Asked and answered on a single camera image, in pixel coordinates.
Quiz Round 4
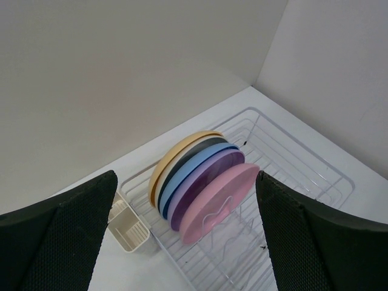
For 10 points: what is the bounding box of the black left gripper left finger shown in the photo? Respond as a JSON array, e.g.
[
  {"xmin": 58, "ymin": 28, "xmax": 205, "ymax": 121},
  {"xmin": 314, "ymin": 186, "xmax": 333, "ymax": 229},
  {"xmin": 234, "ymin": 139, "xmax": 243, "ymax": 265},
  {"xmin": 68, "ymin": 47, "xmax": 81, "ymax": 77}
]
[{"xmin": 1, "ymin": 170, "xmax": 118, "ymax": 290}]

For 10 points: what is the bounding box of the cream cutlery holder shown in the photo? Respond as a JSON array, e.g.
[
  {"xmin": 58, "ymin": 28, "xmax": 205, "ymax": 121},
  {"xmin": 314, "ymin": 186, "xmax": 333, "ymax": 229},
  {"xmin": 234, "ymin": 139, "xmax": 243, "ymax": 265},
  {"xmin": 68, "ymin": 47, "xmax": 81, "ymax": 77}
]
[{"xmin": 108, "ymin": 192, "xmax": 150, "ymax": 253}]

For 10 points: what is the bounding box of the purple plate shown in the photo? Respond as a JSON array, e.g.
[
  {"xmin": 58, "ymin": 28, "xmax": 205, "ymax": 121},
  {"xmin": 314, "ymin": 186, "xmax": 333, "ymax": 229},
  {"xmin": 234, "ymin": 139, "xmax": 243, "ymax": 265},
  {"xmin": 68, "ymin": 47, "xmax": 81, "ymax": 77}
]
[{"xmin": 163, "ymin": 149, "xmax": 245, "ymax": 231}]

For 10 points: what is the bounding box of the pink plate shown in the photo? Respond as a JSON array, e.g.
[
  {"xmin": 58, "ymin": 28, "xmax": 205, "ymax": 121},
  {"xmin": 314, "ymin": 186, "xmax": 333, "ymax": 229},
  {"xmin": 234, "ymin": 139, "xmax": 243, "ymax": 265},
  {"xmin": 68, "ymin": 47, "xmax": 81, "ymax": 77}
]
[{"xmin": 179, "ymin": 163, "xmax": 260, "ymax": 245}]

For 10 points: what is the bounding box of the white wire dish rack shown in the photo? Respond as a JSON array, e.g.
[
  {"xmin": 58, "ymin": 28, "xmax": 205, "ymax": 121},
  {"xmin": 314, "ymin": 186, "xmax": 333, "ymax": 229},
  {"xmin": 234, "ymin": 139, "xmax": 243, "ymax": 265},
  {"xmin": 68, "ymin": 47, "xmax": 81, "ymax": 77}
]
[{"xmin": 120, "ymin": 107, "xmax": 355, "ymax": 290}]

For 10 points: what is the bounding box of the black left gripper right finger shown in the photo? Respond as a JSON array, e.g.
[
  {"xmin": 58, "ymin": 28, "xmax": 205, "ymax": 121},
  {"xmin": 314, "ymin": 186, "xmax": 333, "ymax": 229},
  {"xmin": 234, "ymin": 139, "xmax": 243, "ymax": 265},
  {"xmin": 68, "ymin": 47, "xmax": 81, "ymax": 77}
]
[{"xmin": 255, "ymin": 170, "xmax": 387, "ymax": 290}]

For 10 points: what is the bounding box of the orange plate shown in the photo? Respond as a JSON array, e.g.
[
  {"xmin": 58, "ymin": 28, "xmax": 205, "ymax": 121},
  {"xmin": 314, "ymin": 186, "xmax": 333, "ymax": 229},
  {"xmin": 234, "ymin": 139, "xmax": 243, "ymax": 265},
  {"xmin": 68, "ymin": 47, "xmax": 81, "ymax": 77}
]
[{"xmin": 148, "ymin": 130, "xmax": 223, "ymax": 207}]

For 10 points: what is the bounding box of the cream plate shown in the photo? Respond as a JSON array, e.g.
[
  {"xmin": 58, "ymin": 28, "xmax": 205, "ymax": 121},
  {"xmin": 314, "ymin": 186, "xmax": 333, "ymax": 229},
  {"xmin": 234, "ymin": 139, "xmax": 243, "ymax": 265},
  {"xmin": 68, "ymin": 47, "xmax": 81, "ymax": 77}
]
[{"xmin": 155, "ymin": 136, "xmax": 226, "ymax": 209}]

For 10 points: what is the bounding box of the blue plate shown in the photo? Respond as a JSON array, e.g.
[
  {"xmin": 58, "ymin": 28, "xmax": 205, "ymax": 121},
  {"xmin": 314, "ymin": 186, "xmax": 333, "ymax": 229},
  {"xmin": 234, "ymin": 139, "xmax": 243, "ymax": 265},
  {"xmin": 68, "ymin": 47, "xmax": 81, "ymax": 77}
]
[{"xmin": 158, "ymin": 142, "xmax": 240, "ymax": 221}]

